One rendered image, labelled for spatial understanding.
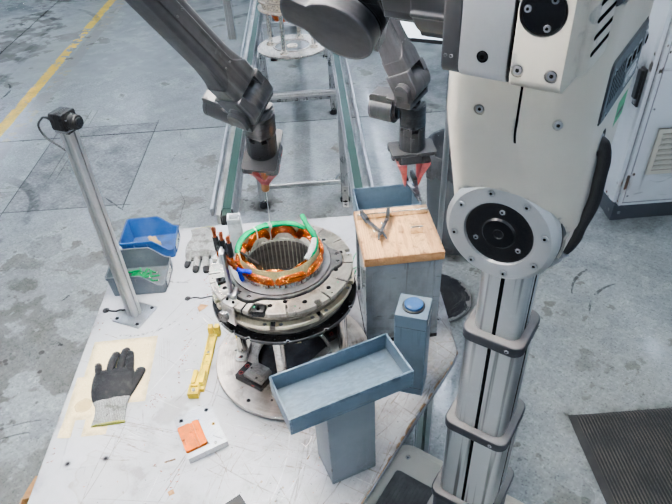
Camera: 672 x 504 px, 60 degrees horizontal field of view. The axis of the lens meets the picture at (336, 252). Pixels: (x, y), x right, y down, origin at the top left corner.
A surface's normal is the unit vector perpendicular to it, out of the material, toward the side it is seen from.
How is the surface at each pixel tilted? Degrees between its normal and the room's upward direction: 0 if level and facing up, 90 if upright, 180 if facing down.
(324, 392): 0
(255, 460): 0
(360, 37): 124
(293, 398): 0
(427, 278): 90
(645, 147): 90
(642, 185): 90
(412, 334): 90
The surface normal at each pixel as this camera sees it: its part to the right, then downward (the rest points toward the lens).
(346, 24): -0.43, 0.88
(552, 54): -0.55, 0.54
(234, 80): 0.77, 0.25
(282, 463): -0.05, -0.78
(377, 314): 0.10, 0.62
